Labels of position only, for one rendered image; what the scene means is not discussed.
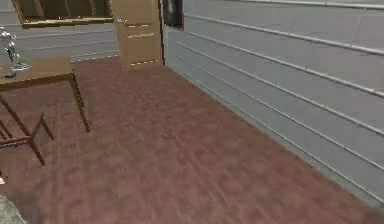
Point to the small purple object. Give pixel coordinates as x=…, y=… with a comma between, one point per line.
x=119, y=20

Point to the brown wooden table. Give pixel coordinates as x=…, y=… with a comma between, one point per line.
x=40, y=71

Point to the dark brown wooden chair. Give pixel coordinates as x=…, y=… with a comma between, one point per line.
x=30, y=137

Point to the grey patterned cloth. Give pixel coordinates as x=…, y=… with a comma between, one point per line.
x=8, y=211

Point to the dark framed wall picture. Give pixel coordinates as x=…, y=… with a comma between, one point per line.
x=172, y=12

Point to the gold framed wall picture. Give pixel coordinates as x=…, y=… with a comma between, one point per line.
x=63, y=11

